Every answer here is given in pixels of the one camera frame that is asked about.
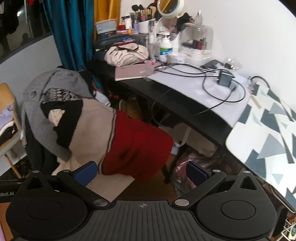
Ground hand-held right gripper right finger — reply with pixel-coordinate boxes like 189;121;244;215
172;161;264;209

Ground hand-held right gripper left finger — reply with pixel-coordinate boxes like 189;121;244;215
21;161;111;210

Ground red beige black sweater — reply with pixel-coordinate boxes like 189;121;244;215
41;98;174;182

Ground dark hanging clothes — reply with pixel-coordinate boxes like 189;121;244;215
0;0;45;50

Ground white tote bag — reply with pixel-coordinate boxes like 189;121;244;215
159;123;221;156

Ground black cloth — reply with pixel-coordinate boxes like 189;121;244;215
0;126;19;146

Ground black desk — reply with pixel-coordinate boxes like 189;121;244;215
85;58;234;147

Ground lilac cloth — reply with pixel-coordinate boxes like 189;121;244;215
0;105;17;127

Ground patterned knit garment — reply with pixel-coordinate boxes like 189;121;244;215
42;88;84;105

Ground grey desk mat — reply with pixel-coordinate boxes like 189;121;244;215
147;63;252;128

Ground wooden chair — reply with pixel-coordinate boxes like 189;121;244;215
0;83;26;179

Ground grey charger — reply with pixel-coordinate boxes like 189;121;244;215
218;71;234;88

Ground pink notebook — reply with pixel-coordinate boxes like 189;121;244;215
115;62;160;81

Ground black pouch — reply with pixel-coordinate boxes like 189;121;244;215
201;60;224;70

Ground clear plastic bag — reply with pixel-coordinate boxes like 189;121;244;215
223;57;244;70

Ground beige bag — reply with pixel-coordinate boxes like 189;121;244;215
105;44;150;67

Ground white pump bottle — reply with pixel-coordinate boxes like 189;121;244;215
158;32;174;63

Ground clear cosmetic organiser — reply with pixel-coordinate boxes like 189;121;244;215
179;23;214;62

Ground blue curtain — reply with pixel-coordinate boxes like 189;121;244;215
42;0;96;72

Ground blue tissue box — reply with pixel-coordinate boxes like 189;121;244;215
95;19;118;35

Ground clear spray bottle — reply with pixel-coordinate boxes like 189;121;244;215
194;10;204;25

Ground white brush holder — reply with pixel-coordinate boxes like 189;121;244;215
137;20;156;35

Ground yellow curtain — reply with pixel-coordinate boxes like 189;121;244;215
94;0;122;42

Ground bunch of makeup brushes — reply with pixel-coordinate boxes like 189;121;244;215
130;3;158;22

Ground round white mirror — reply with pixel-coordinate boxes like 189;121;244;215
157;0;185;18

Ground black cable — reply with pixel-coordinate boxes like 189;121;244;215
153;62;246;104

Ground white wire basket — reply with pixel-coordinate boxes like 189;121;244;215
280;212;296;241

